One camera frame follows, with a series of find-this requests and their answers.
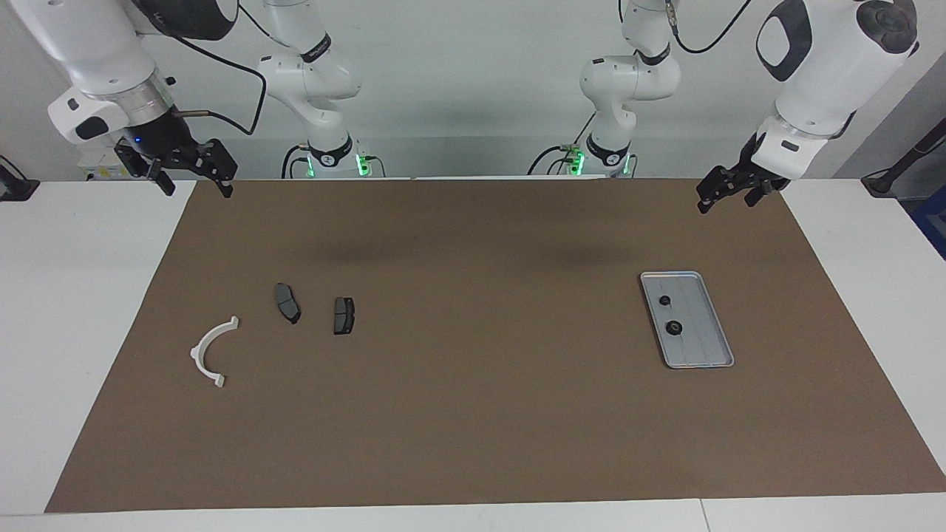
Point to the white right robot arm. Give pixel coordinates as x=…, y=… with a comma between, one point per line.
x=89, y=44

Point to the black table clamp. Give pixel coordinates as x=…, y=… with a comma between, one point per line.
x=16, y=185

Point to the white semicircular bracket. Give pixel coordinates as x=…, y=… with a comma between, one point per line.
x=198, y=356

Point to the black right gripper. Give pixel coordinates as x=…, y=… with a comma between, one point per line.
x=166, y=144

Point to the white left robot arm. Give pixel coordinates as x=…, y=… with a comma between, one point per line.
x=835, y=66

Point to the blue box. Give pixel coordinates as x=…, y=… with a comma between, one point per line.
x=933, y=222

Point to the brown table mat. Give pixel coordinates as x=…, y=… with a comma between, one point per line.
x=480, y=406

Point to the curved grey brake pad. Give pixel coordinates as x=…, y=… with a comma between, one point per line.
x=287, y=303

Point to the large black bearing gear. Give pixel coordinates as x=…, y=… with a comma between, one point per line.
x=674, y=328

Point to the black stand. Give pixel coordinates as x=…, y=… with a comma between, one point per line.
x=898, y=166

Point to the rectangular grey brake pad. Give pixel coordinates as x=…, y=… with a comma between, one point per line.
x=343, y=315

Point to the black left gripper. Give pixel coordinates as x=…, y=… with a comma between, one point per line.
x=748, y=174

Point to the silver metal tray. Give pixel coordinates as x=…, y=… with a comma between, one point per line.
x=702, y=347

